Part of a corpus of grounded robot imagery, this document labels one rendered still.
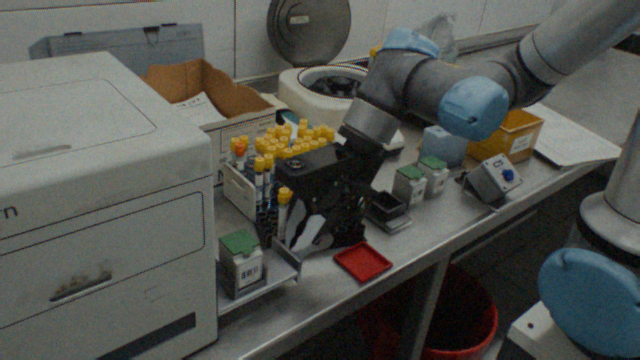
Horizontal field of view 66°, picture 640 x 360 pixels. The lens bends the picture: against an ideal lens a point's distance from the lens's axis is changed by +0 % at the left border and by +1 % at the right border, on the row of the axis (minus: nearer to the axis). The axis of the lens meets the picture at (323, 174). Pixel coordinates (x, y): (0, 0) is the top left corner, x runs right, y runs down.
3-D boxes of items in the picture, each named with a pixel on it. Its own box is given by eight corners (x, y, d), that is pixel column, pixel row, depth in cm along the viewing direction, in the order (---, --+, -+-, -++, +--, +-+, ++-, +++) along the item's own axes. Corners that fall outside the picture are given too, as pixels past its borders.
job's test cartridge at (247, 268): (236, 296, 65) (236, 260, 62) (218, 275, 68) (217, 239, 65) (262, 284, 67) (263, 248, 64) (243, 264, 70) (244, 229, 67)
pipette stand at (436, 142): (433, 183, 102) (444, 140, 96) (410, 166, 106) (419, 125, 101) (466, 171, 107) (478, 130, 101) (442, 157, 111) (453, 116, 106)
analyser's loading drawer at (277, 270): (164, 350, 59) (161, 320, 56) (142, 315, 63) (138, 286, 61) (300, 281, 71) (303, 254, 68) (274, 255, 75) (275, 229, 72)
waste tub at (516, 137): (495, 172, 108) (509, 131, 102) (449, 145, 117) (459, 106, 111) (532, 158, 115) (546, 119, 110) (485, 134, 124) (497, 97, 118)
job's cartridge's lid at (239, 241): (237, 261, 62) (237, 257, 61) (218, 240, 65) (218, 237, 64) (263, 249, 64) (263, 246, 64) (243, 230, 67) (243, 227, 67)
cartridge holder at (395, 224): (390, 235, 86) (394, 218, 84) (355, 209, 91) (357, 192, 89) (411, 224, 89) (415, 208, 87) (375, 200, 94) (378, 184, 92)
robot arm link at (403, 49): (429, 34, 62) (381, 17, 67) (386, 112, 64) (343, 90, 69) (456, 57, 68) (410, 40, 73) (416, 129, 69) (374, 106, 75)
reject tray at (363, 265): (361, 284, 75) (362, 280, 74) (332, 259, 79) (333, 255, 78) (392, 267, 79) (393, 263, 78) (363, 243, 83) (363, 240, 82)
